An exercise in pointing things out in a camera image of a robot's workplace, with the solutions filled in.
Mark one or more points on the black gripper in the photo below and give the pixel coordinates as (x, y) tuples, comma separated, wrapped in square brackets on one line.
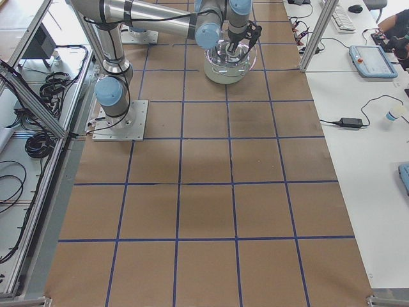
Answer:
[(234, 39)]

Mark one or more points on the glass pot lid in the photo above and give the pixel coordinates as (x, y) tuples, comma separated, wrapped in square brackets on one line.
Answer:
[(221, 56)]

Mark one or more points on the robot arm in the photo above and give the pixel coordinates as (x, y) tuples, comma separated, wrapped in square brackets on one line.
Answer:
[(222, 28)]

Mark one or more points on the mint green electric pot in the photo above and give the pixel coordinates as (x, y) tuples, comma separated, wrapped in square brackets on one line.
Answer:
[(225, 75)]

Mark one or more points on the white keyboard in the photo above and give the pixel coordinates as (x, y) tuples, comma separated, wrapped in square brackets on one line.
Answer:
[(341, 21)]

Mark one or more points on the black computer mouse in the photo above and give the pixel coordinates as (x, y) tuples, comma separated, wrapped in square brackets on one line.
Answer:
[(356, 8)]

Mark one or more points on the black power adapter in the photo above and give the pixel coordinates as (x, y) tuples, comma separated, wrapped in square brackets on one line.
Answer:
[(355, 123)]

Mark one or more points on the blue teach pendant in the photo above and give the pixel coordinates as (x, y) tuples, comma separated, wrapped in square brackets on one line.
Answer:
[(371, 62)]

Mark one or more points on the white paper cup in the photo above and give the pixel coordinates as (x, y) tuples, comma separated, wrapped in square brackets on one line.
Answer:
[(396, 112)]

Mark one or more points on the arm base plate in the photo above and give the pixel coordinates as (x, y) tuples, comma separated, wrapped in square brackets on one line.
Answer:
[(131, 128), (131, 37)]

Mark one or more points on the aluminium frame post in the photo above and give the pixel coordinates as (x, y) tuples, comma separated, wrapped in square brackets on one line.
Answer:
[(319, 29)]

